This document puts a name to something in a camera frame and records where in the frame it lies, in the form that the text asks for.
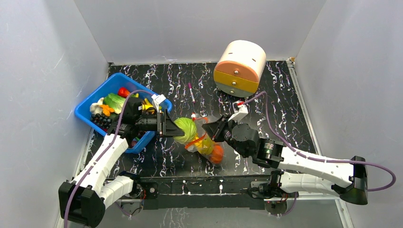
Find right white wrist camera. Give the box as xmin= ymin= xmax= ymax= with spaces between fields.
xmin=229 ymin=101 xmax=248 ymax=122

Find yellow banana bunch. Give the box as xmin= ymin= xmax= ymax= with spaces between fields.
xmin=192 ymin=135 xmax=214 ymax=155

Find green leafy vegetable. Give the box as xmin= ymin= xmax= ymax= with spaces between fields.
xmin=103 ymin=93 xmax=125 ymax=114

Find round pastel drawer cabinet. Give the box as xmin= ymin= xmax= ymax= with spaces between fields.
xmin=213 ymin=40 xmax=267 ymax=98

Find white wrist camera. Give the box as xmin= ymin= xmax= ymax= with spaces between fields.
xmin=151 ymin=94 xmax=166 ymax=110
xmin=229 ymin=101 xmax=248 ymax=122

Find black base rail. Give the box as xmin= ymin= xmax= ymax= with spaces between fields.
xmin=119 ymin=176 xmax=298 ymax=211

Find green cabbage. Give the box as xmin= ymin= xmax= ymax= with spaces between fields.
xmin=174 ymin=117 xmax=197 ymax=145

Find pink marker pen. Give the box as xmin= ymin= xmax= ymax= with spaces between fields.
xmin=188 ymin=82 xmax=195 ymax=104

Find single yellow banana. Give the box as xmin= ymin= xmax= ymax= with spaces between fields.
xmin=142 ymin=98 xmax=156 ymax=114

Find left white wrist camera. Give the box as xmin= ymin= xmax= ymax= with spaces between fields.
xmin=151 ymin=94 xmax=166 ymax=110

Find dark purple grapes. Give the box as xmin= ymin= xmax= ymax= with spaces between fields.
xmin=90 ymin=114 xmax=112 ymax=130

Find white garlic bulb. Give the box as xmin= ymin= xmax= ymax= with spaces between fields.
xmin=89 ymin=97 xmax=104 ymax=114

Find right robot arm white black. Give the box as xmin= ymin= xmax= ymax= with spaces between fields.
xmin=202 ymin=116 xmax=368 ymax=205

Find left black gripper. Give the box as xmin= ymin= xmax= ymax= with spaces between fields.
xmin=136 ymin=109 xmax=184 ymax=138

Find orange carrot piece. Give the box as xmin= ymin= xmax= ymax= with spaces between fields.
xmin=100 ymin=104 xmax=115 ymax=117

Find blue plastic bin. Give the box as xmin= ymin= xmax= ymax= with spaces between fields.
xmin=74 ymin=73 xmax=173 ymax=154

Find clear zip top bag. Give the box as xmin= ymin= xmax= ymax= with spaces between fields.
xmin=185 ymin=114 xmax=224 ymax=165

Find red bell pepper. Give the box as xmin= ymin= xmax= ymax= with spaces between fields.
xmin=117 ymin=87 xmax=131 ymax=98

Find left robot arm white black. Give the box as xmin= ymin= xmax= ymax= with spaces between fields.
xmin=58 ymin=97 xmax=184 ymax=228

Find orange tangerine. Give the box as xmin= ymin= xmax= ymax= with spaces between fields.
xmin=209 ymin=144 xmax=224 ymax=164

